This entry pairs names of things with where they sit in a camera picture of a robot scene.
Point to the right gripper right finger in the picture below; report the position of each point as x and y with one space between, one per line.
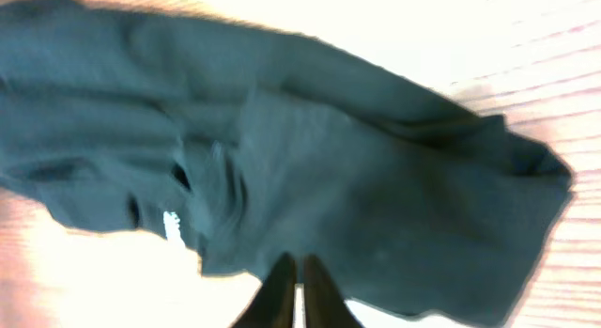
324 306

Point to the black t-shirt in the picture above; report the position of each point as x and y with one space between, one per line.
245 144

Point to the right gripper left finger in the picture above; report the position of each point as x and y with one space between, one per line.
273 304

